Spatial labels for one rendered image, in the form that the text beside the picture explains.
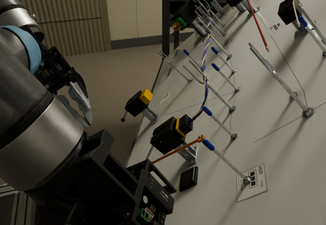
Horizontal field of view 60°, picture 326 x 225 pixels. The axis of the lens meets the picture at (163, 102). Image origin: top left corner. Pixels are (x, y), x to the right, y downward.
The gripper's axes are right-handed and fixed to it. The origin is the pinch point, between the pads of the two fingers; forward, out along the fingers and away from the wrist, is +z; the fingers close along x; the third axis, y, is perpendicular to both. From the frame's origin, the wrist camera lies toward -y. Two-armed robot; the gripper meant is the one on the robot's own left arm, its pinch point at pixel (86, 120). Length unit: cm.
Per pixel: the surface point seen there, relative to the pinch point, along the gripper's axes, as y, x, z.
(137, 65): -263, 87, -46
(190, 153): 5.0, 12.0, 17.7
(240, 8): -25, 65, -3
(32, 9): -260, 29, -163
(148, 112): -26.4, 16.6, 6.3
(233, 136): 12.0, 18.6, 18.8
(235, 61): -6.9, 39.4, 9.2
